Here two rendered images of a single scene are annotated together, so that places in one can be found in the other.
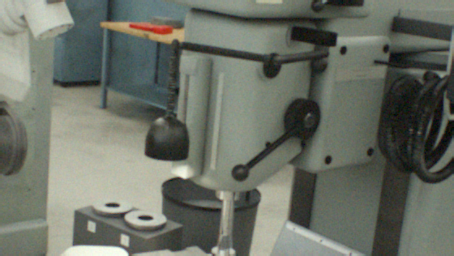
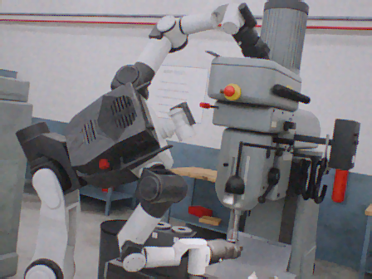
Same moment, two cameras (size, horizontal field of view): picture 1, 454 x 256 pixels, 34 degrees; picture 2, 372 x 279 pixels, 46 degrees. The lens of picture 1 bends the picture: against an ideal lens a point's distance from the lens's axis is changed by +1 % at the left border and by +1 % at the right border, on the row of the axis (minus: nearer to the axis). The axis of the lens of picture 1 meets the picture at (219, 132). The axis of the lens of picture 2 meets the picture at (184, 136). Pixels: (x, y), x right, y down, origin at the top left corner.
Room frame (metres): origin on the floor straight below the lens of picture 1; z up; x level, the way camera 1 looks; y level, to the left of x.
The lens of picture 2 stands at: (-0.27, 0.75, 1.66)
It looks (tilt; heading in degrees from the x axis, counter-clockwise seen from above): 3 degrees down; 342
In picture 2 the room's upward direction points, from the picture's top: 8 degrees clockwise
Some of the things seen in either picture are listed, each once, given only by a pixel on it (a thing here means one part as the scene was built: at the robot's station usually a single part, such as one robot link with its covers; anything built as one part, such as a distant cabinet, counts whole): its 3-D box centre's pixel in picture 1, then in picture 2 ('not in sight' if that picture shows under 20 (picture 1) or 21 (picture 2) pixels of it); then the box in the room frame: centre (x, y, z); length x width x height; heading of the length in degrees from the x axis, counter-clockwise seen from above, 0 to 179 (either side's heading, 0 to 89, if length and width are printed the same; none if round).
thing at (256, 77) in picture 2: not in sight; (256, 85); (1.34, -0.04, 1.81); 0.47 x 0.26 x 0.16; 134
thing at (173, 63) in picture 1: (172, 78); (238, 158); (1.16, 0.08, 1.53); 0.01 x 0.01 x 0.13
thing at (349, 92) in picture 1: (308, 91); (259, 166); (1.47, -0.17, 1.47); 0.24 x 0.19 x 0.26; 44
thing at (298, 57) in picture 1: (302, 57); not in sight; (1.16, -0.12, 1.58); 0.17 x 0.01 x 0.01; 147
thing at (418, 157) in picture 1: (412, 121); (306, 178); (1.38, -0.36, 1.45); 0.18 x 0.16 x 0.21; 134
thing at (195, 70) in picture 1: (191, 116); (232, 176); (1.26, 0.05, 1.45); 0.04 x 0.04 x 0.21; 44
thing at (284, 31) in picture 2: not in sight; (281, 39); (1.51, -0.21, 2.05); 0.20 x 0.20 x 0.32
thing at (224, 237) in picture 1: (226, 223); (236, 226); (1.34, -0.03, 1.23); 0.03 x 0.03 x 0.11
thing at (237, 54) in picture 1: (229, 53); (266, 147); (1.12, 0.00, 1.58); 0.17 x 0.01 x 0.01; 67
